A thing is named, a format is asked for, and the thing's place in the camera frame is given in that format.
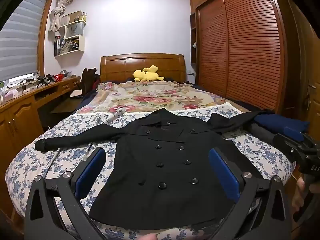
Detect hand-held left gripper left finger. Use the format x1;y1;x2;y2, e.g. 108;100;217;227
24;147;108;240

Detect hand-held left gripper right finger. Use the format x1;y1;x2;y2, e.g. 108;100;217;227
209;147;292;240

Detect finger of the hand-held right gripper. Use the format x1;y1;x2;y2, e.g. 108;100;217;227
283;126;310;142

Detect black buttoned coat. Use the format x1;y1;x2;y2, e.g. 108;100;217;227
35;107;275;230

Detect person's right hand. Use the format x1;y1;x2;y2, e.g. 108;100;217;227
291;179;307;212

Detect folded navy blue cloth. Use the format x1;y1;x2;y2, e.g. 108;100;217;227
254;114;310;133

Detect folded grey cloth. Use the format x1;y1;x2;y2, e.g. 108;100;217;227
246;122;275;143

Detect blue floral bed sheet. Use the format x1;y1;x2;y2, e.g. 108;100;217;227
5;102;295;240

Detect wooden door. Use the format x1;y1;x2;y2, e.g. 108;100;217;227
287;0;320;140

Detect dark wooden chair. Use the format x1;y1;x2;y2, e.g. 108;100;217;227
54;67;97;113

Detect wooden desk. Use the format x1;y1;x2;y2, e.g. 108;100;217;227
0;76;82;220

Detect red floral blanket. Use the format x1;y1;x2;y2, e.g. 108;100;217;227
75;81;225;114

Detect wooden slatted wardrobe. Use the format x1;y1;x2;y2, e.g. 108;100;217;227
189;0;288;115

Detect black tools on desk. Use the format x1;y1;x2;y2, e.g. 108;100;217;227
37;74;55;88

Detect wooden headboard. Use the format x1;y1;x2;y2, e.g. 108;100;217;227
100;53;186;83

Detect pink box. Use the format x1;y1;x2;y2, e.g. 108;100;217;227
4;90;19;101

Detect yellow plush toy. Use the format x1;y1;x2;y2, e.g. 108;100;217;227
133;65;165;82

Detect grey window blind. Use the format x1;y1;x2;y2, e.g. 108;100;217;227
0;0;52;82

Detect cream tied curtain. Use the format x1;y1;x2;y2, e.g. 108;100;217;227
48;0;73;32

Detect white wall shelf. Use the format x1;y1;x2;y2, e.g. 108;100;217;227
54;10;87;57

